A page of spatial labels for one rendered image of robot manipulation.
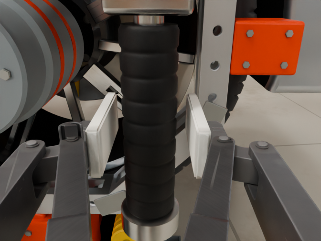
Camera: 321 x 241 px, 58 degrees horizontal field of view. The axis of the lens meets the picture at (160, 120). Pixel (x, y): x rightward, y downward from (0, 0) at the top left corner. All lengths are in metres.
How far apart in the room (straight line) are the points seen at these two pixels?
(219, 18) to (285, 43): 0.09
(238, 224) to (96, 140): 1.27
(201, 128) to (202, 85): 0.25
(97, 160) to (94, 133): 0.02
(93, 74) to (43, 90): 0.21
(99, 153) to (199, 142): 0.06
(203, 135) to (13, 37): 0.18
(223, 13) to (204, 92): 0.10
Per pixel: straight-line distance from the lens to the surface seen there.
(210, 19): 0.39
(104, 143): 0.17
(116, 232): 0.55
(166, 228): 0.22
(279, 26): 0.41
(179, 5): 0.16
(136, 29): 0.16
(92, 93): 0.69
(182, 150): 0.44
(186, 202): 1.47
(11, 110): 0.29
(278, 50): 0.42
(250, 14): 0.49
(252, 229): 1.39
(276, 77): 0.60
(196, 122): 0.17
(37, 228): 0.55
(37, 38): 0.31
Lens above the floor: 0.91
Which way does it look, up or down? 23 degrees down
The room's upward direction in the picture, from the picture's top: straight up
